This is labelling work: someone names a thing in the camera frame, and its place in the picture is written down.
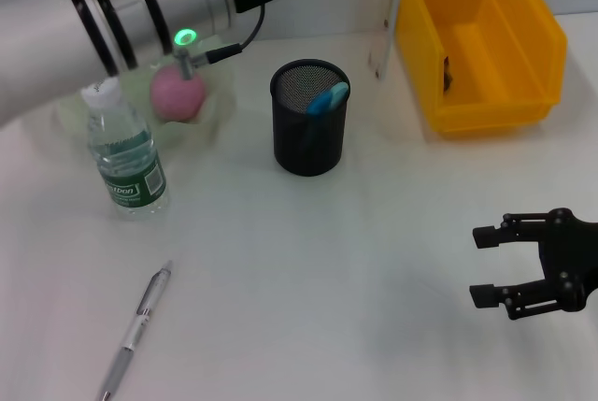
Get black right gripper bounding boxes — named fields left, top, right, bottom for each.
left=468, top=207, right=598, bottom=322

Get transparent plastic ruler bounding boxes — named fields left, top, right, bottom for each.
left=367, top=0, right=406, bottom=80

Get blue scissors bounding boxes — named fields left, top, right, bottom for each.
left=298, top=79, right=351, bottom=152

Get pink peach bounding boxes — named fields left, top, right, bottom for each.
left=149, top=64, right=207, bottom=123

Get green plastic wrapper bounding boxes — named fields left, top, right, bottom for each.
left=440, top=55, right=457, bottom=93

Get clear green-label water bottle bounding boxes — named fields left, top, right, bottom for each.
left=79, top=77, right=171, bottom=222

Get pale green glass fruit bowl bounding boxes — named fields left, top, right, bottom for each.
left=54, top=31, right=239, bottom=150

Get black mesh pen cup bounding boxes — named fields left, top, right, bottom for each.
left=269, top=59, right=351, bottom=178

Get grey clear pen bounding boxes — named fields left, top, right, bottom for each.
left=95, top=259, right=174, bottom=401

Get yellow plastic bin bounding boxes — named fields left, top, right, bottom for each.
left=395, top=0, right=569, bottom=140

